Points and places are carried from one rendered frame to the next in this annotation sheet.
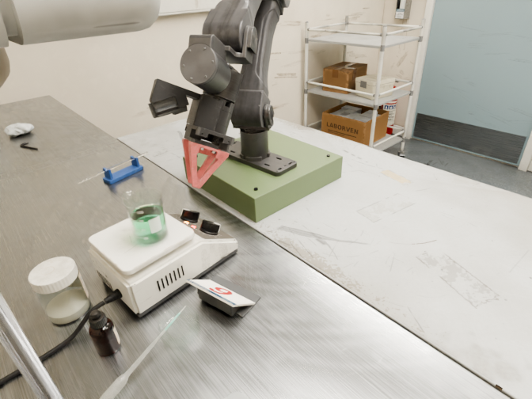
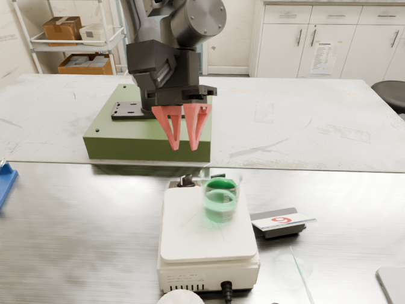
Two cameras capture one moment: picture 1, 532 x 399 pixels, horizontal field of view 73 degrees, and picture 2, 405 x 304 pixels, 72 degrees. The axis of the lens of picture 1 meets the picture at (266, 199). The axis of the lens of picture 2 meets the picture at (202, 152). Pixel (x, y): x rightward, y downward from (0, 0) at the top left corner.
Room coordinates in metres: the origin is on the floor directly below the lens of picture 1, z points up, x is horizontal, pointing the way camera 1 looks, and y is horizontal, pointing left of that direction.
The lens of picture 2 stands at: (0.28, 0.37, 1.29)
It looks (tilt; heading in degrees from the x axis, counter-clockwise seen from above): 38 degrees down; 313
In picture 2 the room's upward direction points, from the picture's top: straight up
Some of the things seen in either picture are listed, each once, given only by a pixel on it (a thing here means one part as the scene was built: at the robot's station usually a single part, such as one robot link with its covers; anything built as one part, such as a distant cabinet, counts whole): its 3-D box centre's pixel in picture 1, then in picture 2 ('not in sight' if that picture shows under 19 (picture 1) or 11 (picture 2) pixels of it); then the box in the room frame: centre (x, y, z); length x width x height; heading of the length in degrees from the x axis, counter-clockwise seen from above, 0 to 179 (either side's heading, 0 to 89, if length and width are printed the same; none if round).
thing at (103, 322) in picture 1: (101, 329); not in sight; (0.31, 0.22, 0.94); 0.03 x 0.03 x 0.07
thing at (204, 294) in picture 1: (223, 289); (279, 218); (0.38, 0.07, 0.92); 0.09 x 0.06 x 0.04; 54
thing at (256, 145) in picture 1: (254, 142); (154, 96); (0.76, 0.02, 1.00); 0.20 x 0.07 x 0.08; 46
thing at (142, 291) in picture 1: (161, 250); (205, 224); (0.46, 0.17, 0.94); 0.22 x 0.13 x 0.08; 136
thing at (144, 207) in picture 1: (146, 216); (218, 194); (0.43, 0.18, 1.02); 0.06 x 0.05 x 0.08; 69
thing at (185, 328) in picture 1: (179, 325); (291, 266); (0.33, 0.13, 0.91); 0.06 x 0.06 x 0.02
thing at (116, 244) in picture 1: (142, 237); (206, 219); (0.44, 0.19, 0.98); 0.12 x 0.12 x 0.01; 46
